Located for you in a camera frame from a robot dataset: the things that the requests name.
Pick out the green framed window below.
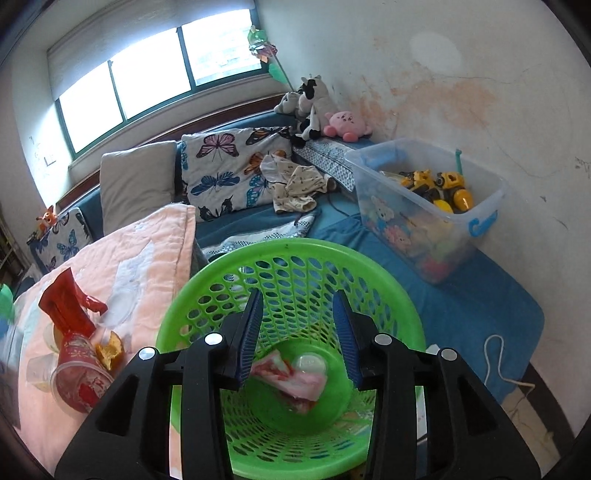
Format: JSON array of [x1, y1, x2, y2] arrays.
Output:
[[55, 0, 273, 155]]

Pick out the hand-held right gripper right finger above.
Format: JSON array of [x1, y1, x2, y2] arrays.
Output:
[[331, 291, 542, 480]]

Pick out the large butterfly print pillow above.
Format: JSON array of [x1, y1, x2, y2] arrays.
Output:
[[180, 126, 296, 222]]

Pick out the clear plastic storage box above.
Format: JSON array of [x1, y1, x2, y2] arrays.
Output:
[[344, 137, 509, 284]]

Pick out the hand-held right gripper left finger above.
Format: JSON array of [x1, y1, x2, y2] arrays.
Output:
[[54, 290, 265, 480]]

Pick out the red printed paper cup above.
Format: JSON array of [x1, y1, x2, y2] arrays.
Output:
[[50, 335, 116, 414]]

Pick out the white cable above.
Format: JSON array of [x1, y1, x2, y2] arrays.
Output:
[[482, 335, 536, 388]]

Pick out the blue bed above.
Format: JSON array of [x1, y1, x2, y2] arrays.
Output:
[[194, 185, 546, 402]]

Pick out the white roller blind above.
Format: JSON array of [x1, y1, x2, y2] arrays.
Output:
[[47, 0, 257, 100]]

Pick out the grey pillow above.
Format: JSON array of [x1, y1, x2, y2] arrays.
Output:
[[100, 141, 178, 238]]

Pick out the pink white crumpled wrapper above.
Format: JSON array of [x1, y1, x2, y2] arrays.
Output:
[[249, 349, 328, 407]]

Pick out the orange fox plush toy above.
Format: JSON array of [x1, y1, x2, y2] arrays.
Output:
[[34, 205, 60, 232]]

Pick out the yellow toy truck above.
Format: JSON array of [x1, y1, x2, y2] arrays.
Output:
[[399, 169, 475, 214]]

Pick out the pink round plush toy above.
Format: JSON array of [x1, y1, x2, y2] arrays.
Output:
[[322, 110, 372, 139]]

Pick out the grey plush toy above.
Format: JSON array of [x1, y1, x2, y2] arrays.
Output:
[[274, 91, 303, 116]]

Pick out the black white cow plush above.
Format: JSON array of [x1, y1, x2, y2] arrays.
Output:
[[291, 74, 335, 141]]

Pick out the colourful pinwheel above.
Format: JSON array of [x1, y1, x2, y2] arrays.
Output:
[[247, 25, 294, 90]]

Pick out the small clear plastic cup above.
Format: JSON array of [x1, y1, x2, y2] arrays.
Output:
[[291, 353, 328, 377]]

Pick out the beige patterned clothes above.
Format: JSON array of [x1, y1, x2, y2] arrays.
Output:
[[261, 154, 338, 215]]

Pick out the pink cat print blanket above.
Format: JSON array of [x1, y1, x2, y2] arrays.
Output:
[[14, 203, 199, 462]]

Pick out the blue white patterned folded cloth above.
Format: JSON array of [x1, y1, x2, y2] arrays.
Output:
[[292, 137, 370, 192]]

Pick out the white blue patterned quilt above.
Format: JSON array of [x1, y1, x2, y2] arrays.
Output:
[[198, 208, 324, 264]]

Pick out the small butterfly print pillow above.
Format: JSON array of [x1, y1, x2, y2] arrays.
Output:
[[30, 206, 93, 275]]

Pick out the red foil wrapper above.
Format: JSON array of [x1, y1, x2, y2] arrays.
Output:
[[38, 268, 109, 340]]

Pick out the green plastic mesh basket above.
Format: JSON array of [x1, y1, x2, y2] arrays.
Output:
[[156, 239, 428, 480]]

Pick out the orange peel scrap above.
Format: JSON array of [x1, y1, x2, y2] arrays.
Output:
[[95, 331, 126, 371]]

